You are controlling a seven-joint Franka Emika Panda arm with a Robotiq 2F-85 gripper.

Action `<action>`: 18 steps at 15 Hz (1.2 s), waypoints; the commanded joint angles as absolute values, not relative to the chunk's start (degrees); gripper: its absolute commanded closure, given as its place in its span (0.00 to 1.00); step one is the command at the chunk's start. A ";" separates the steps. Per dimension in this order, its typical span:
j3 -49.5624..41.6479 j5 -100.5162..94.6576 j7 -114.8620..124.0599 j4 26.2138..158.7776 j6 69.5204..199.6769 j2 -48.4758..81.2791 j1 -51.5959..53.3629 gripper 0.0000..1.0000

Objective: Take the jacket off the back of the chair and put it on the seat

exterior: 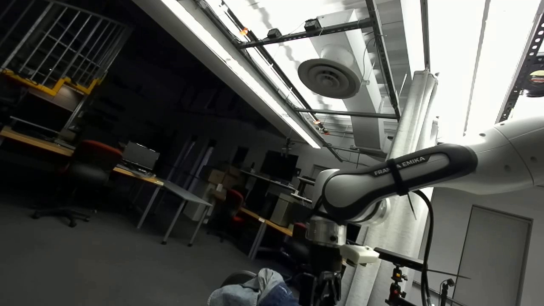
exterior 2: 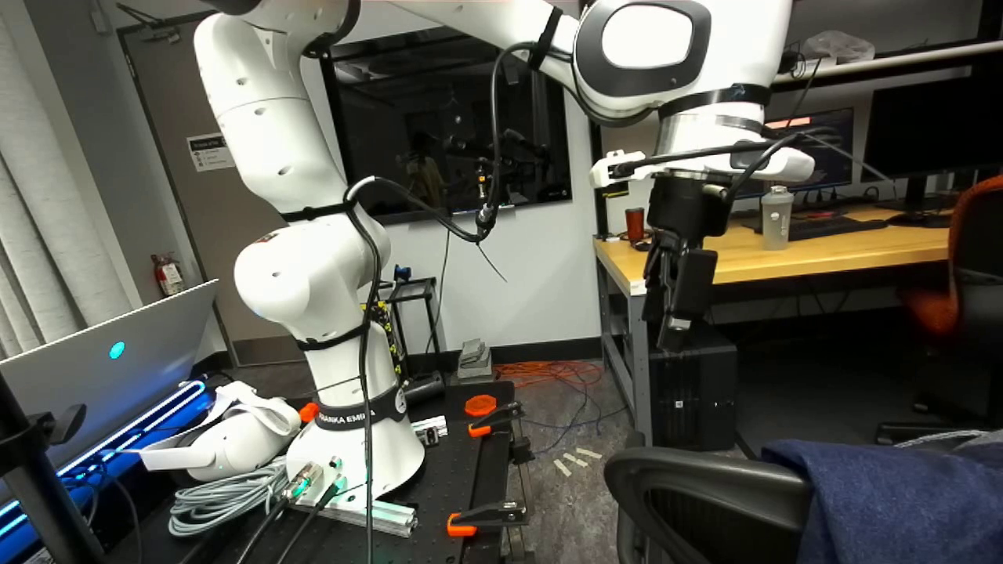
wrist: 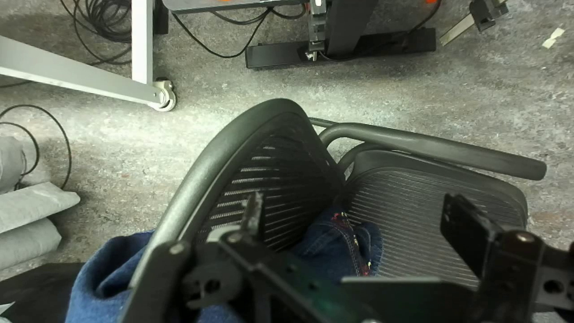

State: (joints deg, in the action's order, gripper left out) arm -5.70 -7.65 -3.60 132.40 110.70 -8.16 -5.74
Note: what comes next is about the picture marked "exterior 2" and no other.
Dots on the navy blue jacket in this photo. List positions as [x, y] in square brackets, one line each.
[901, 501]

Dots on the white curtain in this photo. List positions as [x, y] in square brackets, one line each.
[47, 196]

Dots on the orange and black clamp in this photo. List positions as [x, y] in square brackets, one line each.
[486, 517]
[494, 419]

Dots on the orange office chair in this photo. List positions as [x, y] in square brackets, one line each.
[979, 313]

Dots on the black keyboard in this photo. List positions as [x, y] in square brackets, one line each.
[831, 227]

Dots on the black office chair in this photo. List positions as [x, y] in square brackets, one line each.
[697, 501]

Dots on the door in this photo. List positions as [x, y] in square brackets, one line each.
[196, 219]

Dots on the door sign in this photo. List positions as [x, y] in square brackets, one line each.
[210, 152]

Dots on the red fire extinguisher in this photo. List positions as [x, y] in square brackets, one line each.
[168, 276]

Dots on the white headset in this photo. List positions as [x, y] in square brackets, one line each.
[235, 442]

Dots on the silver laptop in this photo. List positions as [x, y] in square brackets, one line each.
[102, 368]

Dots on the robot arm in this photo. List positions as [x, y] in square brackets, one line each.
[313, 282]

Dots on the wooden desk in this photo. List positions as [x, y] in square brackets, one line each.
[823, 251]

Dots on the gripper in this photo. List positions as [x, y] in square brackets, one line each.
[688, 205]

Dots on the dark window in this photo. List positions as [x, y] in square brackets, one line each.
[423, 117]

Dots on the aluminium bar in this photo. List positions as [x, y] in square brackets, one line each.
[384, 517]

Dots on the black metal rack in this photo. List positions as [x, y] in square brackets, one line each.
[419, 313]

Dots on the clear plastic bag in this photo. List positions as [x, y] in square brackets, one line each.
[838, 45]

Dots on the red tumbler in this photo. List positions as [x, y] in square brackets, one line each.
[635, 225]

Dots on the large black monitor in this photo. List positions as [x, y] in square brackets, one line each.
[932, 133]

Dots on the black computer tower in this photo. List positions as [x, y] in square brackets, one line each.
[693, 392]

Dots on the grey bottle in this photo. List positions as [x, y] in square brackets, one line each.
[777, 223]

